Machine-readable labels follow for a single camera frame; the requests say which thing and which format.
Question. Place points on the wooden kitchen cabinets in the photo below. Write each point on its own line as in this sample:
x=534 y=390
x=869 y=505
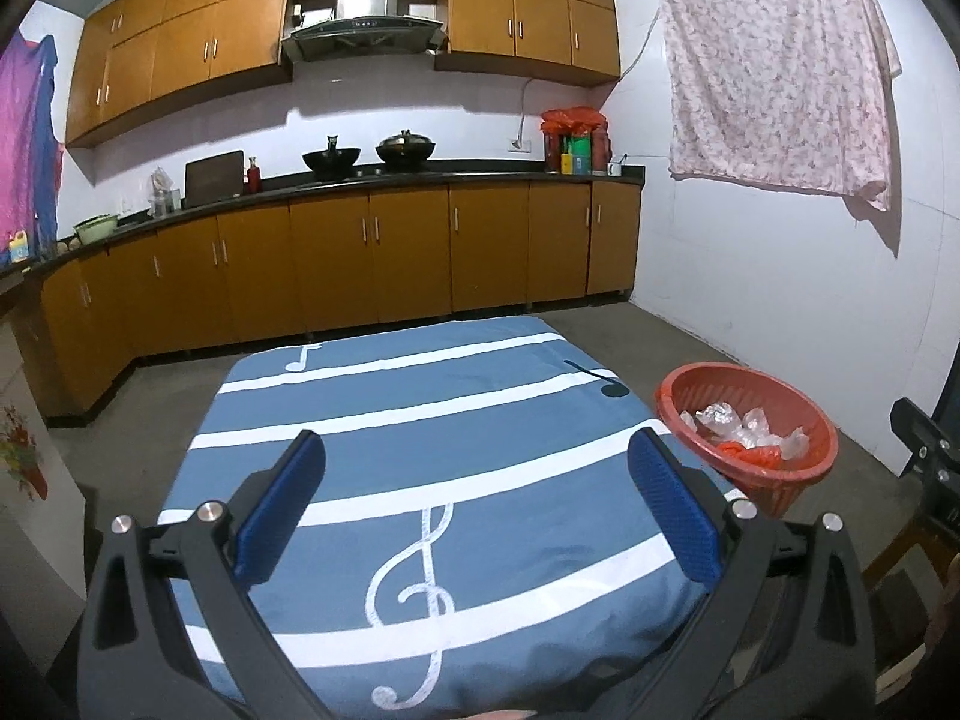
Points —
x=297 y=265
x=141 y=59

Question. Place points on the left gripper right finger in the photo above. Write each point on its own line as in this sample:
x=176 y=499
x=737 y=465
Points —
x=817 y=659

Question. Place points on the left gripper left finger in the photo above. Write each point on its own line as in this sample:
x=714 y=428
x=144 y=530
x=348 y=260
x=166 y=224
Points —
x=135 y=658

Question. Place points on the magenta blue hanging cloth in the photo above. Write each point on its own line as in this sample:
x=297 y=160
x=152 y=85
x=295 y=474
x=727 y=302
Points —
x=31 y=153

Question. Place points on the blue music-note table cloth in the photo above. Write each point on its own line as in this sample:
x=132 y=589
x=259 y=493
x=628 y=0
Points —
x=476 y=542

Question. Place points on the dark cutting board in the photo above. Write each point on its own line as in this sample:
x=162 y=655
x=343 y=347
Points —
x=214 y=179

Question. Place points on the black wok with lid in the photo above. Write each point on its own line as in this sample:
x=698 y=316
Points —
x=405 y=152

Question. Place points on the yellow detergent bottle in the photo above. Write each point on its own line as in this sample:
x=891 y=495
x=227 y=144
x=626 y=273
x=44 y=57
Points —
x=19 y=249

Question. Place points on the upper wooden kitchen cabinets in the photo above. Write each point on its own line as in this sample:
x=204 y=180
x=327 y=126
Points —
x=141 y=59

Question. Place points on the red plastic basket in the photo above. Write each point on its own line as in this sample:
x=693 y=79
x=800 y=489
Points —
x=695 y=386

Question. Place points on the pink floral hanging cloth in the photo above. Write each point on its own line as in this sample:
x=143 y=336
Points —
x=792 y=95

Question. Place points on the black wok with utensil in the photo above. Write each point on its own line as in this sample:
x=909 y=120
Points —
x=332 y=162

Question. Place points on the range hood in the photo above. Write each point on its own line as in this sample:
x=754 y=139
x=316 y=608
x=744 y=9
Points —
x=334 y=29

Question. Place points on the orange bag with groceries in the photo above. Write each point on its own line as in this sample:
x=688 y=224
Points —
x=575 y=141

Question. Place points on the red bottle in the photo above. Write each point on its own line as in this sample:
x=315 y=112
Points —
x=253 y=181

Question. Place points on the lower wooden kitchen cabinets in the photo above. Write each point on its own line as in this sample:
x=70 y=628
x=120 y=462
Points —
x=297 y=265

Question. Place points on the glass jar with bag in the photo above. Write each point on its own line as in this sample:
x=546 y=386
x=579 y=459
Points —
x=164 y=196

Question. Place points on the green bowl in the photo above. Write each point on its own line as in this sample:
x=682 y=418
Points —
x=96 y=228

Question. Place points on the white flower-decal cabinet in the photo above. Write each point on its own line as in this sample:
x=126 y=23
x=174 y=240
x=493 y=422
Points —
x=43 y=523

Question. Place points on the orange plastic bag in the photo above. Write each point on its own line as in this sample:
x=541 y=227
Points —
x=758 y=459

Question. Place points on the clear bubble wrap sheet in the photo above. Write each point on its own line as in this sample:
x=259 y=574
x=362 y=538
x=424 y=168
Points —
x=719 y=422

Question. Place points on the wooden chair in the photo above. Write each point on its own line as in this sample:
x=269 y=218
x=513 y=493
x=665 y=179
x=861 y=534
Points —
x=912 y=588

